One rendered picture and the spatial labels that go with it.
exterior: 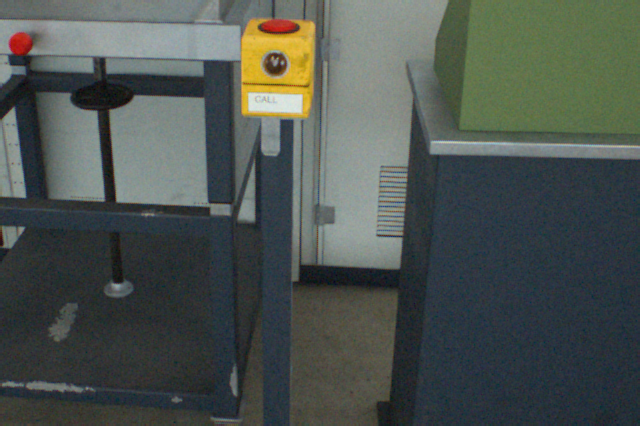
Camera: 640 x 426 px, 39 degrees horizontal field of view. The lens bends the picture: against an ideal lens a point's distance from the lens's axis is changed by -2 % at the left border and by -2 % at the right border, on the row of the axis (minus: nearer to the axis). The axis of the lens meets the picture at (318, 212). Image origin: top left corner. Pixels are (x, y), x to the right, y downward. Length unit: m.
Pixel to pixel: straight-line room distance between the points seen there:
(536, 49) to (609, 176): 0.20
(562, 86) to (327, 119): 0.92
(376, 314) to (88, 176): 0.75
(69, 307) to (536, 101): 1.07
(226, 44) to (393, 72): 0.76
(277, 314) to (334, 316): 0.91
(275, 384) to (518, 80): 0.54
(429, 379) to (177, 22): 0.63
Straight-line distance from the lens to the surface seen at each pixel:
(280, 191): 1.17
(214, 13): 1.35
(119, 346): 1.79
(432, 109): 1.29
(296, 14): 2.01
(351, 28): 1.99
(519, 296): 1.34
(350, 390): 1.95
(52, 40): 1.38
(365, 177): 2.12
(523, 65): 1.21
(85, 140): 2.20
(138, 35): 1.34
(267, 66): 1.07
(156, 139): 2.15
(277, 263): 1.22
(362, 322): 2.15
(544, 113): 1.24
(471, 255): 1.29
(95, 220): 1.51
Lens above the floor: 1.22
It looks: 28 degrees down
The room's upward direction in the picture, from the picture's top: 2 degrees clockwise
